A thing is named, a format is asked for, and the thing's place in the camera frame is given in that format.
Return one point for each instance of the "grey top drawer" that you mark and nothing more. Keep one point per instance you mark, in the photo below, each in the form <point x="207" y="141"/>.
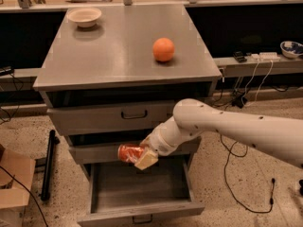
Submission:
<point x="111" y="117"/>

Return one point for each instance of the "grey middle drawer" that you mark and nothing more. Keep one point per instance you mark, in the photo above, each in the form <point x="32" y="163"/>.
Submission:
<point x="107" y="152"/>

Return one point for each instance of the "cardboard box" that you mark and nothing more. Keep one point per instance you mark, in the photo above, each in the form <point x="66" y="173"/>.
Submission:
<point x="16" y="176"/>

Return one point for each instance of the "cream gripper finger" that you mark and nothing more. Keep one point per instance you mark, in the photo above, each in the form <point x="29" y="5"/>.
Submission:
<point x="145" y="158"/>
<point x="145" y="142"/>

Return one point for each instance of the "orange fruit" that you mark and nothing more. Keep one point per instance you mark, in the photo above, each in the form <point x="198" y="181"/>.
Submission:
<point x="163" y="49"/>

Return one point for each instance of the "blue white bowl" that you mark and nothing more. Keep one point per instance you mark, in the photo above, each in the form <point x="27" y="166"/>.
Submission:
<point x="291" y="50"/>

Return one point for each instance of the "white power strip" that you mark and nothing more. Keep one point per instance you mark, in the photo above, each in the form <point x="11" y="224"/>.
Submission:
<point x="266" y="56"/>

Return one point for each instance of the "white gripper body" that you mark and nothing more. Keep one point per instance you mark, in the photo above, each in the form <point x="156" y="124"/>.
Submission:
<point x="160" y="142"/>

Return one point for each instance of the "grey metal drawer cabinet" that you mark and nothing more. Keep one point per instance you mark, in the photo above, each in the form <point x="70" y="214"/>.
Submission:
<point x="112" y="63"/>

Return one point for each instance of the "crushed red coke can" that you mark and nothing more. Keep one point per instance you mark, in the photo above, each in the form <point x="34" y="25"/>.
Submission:
<point x="129" y="153"/>

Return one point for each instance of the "grey open bottom drawer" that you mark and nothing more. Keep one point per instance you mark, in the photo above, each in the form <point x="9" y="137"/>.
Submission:
<point x="122" y="194"/>

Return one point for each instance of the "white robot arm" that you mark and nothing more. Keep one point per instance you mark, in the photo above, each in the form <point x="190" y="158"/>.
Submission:
<point x="279" y="137"/>

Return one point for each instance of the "black device on ledge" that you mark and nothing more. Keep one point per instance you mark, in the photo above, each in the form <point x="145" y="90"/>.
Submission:
<point x="239" y="57"/>

